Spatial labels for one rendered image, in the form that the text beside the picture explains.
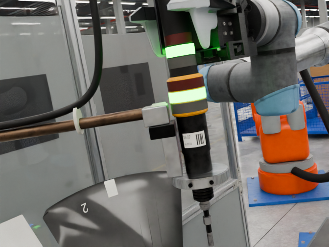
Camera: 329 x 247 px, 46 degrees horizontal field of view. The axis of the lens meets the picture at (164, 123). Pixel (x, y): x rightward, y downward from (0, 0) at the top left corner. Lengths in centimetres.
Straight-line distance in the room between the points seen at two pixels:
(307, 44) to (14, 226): 72
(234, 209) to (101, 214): 142
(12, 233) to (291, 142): 384
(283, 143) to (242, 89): 372
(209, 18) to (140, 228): 31
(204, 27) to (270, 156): 401
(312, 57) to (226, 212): 114
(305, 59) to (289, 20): 26
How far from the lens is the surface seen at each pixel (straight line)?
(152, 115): 45
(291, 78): 67
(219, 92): 75
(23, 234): 81
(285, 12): 66
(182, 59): 44
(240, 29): 52
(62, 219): 64
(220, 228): 189
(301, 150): 445
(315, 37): 98
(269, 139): 438
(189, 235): 169
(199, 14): 44
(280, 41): 66
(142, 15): 46
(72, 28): 127
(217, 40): 49
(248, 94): 70
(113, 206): 62
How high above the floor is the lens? 159
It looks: 8 degrees down
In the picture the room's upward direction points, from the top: 10 degrees counter-clockwise
